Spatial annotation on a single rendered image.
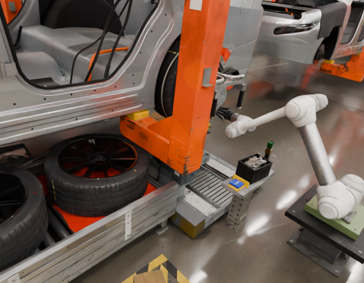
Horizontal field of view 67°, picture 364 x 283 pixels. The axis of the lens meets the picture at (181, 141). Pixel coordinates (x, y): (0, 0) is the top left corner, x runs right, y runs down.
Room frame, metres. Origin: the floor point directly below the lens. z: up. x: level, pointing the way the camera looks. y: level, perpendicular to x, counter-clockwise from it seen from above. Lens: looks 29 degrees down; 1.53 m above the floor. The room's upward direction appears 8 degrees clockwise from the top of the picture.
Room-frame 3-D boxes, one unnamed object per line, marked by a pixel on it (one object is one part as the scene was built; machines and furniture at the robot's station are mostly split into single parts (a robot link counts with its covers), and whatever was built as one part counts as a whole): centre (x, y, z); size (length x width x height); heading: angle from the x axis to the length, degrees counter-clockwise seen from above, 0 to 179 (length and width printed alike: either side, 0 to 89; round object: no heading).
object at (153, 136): (1.72, 0.22, 0.69); 0.52 x 0.17 x 0.35; 50
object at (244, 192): (1.59, -0.50, 0.44); 0.43 x 0.17 x 0.03; 140
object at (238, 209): (1.56, -0.48, 0.21); 0.10 x 0.10 x 0.42; 50
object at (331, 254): (1.48, -1.11, 0.15); 0.50 x 0.50 x 0.30; 48
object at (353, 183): (1.47, -1.10, 0.51); 0.18 x 0.16 x 0.22; 134
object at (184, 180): (1.84, 0.05, 0.26); 0.42 x 0.18 x 0.35; 50
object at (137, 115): (1.83, 0.35, 0.71); 0.14 x 0.14 x 0.05; 50
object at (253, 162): (1.61, -0.51, 0.51); 0.20 x 0.14 x 0.13; 132
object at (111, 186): (1.52, 0.53, 0.39); 0.66 x 0.66 x 0.24
